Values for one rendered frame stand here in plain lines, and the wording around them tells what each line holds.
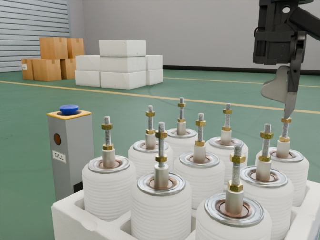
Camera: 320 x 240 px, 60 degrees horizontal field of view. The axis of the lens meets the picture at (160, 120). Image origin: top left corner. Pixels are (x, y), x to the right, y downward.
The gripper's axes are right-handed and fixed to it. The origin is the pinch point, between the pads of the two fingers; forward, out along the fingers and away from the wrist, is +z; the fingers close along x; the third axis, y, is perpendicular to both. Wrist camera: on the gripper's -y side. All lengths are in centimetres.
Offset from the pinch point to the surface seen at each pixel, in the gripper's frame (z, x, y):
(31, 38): -29, -383, 479
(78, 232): 18.6, 24.7, 30.7
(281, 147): 7.3, 1.0, 0.9
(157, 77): 27, -280, 150
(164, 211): 11.1, 24.2, 15.5
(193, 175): 10.4, 13.2, 14.5
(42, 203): 34, 1, 65
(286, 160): 8.8, 3.5, -0.2
